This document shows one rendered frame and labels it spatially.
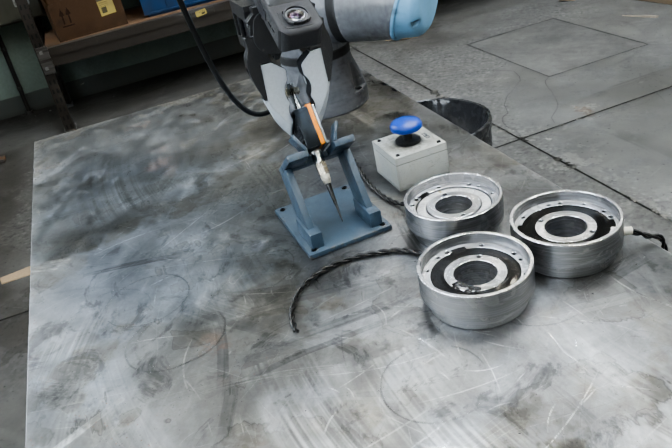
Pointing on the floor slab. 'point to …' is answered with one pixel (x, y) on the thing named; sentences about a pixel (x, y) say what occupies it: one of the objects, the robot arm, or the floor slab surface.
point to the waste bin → (464, 115)
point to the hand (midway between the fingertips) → (304, 121)
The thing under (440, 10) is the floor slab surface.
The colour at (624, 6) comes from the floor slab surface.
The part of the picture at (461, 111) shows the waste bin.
